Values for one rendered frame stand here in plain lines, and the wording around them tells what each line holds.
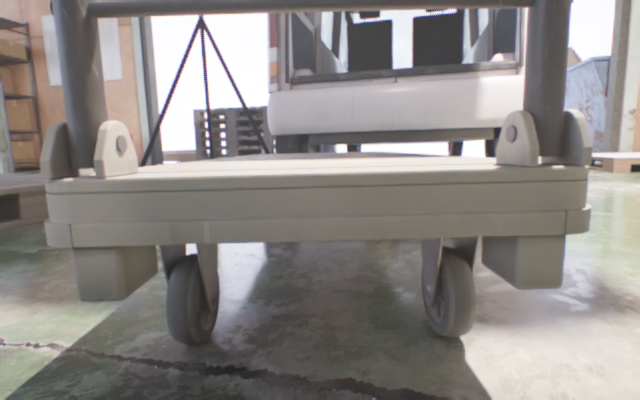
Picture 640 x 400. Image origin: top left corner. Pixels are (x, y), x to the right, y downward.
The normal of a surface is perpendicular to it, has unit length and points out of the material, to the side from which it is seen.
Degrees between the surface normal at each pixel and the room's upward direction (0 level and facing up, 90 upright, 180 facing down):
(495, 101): 89
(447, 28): 93
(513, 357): 0
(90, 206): 90
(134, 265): 90
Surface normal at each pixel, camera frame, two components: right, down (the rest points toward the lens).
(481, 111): -0.18, 0.21
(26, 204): 0.97, 0.01
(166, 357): -0.03, -0.99
